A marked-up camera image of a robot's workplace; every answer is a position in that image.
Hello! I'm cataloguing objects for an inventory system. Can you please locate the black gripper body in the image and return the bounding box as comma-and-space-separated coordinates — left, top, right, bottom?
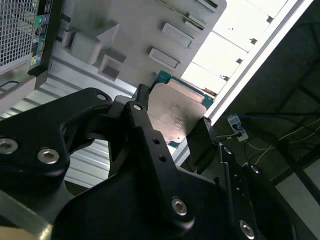
53, 165, 233, 240

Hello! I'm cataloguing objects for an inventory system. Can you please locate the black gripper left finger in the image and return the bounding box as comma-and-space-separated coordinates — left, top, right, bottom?
0, 83, 196, 233

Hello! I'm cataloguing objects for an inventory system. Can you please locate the silver CPU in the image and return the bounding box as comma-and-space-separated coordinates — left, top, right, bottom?
147, 69, 216, 149

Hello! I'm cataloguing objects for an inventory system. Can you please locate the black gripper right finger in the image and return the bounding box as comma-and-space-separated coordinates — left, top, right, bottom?
186, 116, 299, 240

